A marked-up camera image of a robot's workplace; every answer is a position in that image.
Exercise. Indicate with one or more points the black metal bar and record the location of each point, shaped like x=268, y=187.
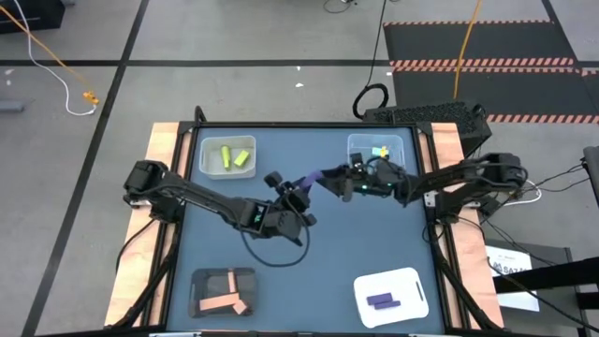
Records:
x=561, y=273

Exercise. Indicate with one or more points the yellow-green cylinder block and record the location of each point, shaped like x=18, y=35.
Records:
x=226, y=157

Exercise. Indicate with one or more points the grey flat object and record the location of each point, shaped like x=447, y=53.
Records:
x=9, y=106

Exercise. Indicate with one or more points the black side table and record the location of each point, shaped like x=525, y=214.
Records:
x=557, y=304

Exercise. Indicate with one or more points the black chair edge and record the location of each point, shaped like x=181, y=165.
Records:
x=593, y=173

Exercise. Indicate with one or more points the purple rectangular block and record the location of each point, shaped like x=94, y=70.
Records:
x=311, y=179
x=387, y=305
x=379, y=298

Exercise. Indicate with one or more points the large light blue block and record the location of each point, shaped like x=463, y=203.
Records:
x=375, y=151

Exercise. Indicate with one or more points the white tray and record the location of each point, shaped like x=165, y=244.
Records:
x=379, y=283

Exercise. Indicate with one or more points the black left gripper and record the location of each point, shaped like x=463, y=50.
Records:
x=283, y=222

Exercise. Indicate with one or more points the small yellow piece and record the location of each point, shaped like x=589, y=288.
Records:
x=384, y=150

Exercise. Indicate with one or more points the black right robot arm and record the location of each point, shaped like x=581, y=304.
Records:
x=468, y=173

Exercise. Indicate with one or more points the black aluminium table frame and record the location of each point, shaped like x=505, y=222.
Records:
x=304, y=125

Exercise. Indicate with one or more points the white paper sign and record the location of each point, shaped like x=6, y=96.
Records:
x=510, y=257

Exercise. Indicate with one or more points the black box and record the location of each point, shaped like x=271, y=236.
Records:
x=47, y=14

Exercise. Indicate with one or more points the wooden table side plank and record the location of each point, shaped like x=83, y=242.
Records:
x=447, y=140
x=161, y=140

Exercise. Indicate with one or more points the white opaque plastic bin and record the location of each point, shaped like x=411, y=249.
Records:
x=213, y=164

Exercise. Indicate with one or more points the black mat with striped edges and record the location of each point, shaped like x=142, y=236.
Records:
x=491, y=42

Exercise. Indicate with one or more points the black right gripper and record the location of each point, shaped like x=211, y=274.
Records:
x=381, y=180

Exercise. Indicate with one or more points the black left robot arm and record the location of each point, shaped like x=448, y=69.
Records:
x=201, y=199

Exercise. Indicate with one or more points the yellow-green blocks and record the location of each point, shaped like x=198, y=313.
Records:
x=242, y=158

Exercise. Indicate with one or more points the clear plastic bin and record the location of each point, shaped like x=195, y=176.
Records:
x=365, y=142

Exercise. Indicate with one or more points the black plastic tray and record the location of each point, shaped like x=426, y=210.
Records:
x=210, y=283

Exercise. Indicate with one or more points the black perforated computer case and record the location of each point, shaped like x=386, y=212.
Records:
x=421, y=113

